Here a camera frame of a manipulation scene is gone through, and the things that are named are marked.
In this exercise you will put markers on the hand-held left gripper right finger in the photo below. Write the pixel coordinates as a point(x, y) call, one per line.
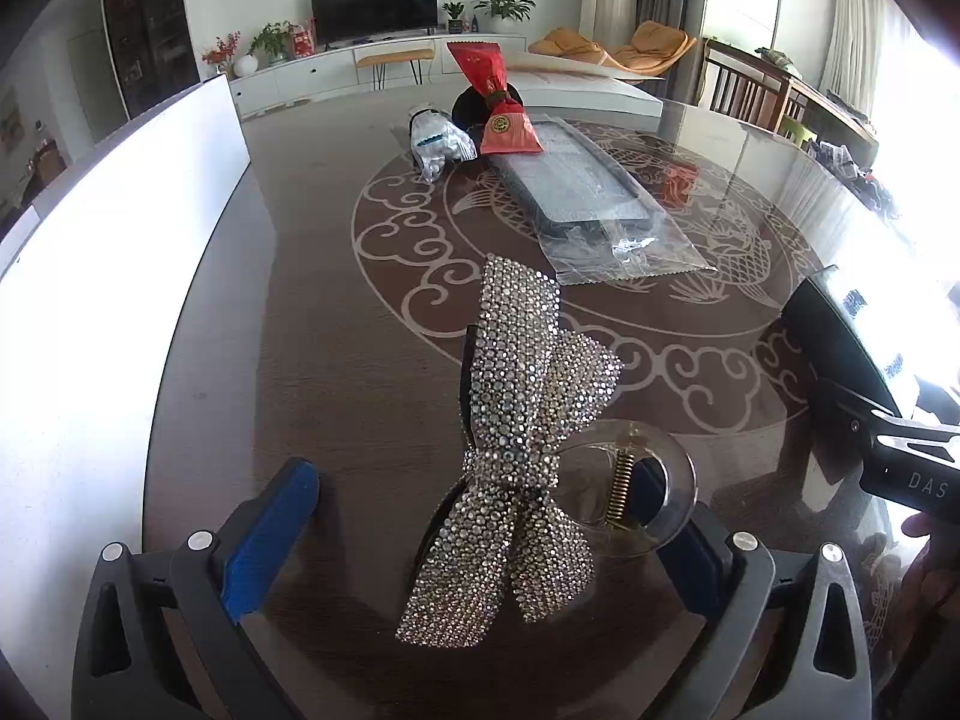
point(694, 577)

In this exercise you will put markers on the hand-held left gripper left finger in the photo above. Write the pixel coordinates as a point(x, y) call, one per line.
point(270, 540)

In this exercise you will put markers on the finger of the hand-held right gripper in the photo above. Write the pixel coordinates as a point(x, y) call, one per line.
point(855, 412)

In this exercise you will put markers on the black cardboard box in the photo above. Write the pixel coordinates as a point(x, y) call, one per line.
point(840, 330)

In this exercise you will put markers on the clear hair claw clip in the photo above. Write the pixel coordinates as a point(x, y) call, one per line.
point(671, 495)

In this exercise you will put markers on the rhinestone bow hair clip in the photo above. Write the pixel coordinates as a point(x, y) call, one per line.
point(517, 390)

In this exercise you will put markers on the red gift bag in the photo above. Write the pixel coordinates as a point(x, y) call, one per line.
point(499, 120)

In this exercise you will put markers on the person's right hand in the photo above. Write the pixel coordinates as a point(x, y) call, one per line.
point(934, 547)

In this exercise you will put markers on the pile of small clutter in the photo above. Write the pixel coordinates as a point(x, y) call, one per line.
point(855, 172)

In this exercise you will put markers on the white board panel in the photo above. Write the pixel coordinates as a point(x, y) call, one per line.
point(97, 315)

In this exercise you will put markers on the green plastic stool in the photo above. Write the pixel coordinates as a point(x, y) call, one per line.
point(796, 133)

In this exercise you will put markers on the wooden side table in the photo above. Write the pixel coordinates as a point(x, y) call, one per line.
point(832, 116)

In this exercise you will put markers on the wooden slatted chair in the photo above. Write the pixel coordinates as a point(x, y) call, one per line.
point(742, 86)

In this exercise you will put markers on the phone case in plastic bag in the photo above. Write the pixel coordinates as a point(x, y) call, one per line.
point(585, 187)

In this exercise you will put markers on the white sheer curtain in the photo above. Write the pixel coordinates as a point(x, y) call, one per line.
point(851, 22)

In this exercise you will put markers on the white flat cardboard box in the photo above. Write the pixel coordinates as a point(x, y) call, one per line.
point(600, 94)

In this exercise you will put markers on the orange lounge chair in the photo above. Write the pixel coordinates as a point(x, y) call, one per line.
point(652, 45)

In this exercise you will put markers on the clear plastic wrapped packet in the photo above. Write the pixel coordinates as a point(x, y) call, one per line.
point(442, 142)

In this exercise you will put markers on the white television cabinet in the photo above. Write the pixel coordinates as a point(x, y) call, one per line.
point(300, 79)

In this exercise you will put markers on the black fabric item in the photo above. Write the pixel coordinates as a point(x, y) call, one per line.
point(465, 109)

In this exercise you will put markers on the white round vase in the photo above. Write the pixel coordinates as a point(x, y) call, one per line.
point(246, 66)

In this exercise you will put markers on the red flower plant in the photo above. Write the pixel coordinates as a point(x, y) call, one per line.
point(221, 56)

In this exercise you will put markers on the leafy green potted plant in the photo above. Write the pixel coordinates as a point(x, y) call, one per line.
point(271, 41)

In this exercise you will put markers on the red decorative box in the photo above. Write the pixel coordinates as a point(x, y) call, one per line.
point(304, 40)

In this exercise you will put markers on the dark display cabinet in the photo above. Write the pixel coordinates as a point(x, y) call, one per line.
point(150, 30)

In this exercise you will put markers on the large green potted plant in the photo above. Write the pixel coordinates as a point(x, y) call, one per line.
point(506, 7)

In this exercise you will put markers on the black television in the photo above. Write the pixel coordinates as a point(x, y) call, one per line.
point(373, 7)

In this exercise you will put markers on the small plant in dark pot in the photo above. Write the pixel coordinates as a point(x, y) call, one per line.
point(454, 19)

